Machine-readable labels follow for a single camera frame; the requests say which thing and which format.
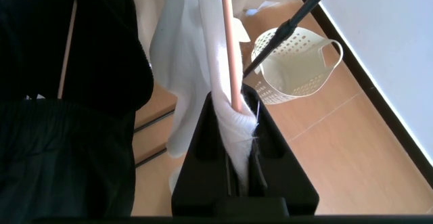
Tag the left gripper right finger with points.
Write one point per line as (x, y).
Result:
(284, 176)

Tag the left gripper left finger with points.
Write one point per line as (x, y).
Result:
(199, 176)

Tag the white garment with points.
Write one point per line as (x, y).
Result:
(182, 65)

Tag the pink clothes hanger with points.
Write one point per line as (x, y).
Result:
(66, 65)
(231, 48)

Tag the black shorts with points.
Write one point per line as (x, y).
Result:
(50, 149)

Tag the white laundry basket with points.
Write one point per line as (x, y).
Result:
(297, 71)

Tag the black clothes rack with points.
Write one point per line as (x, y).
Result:
(287, 27)

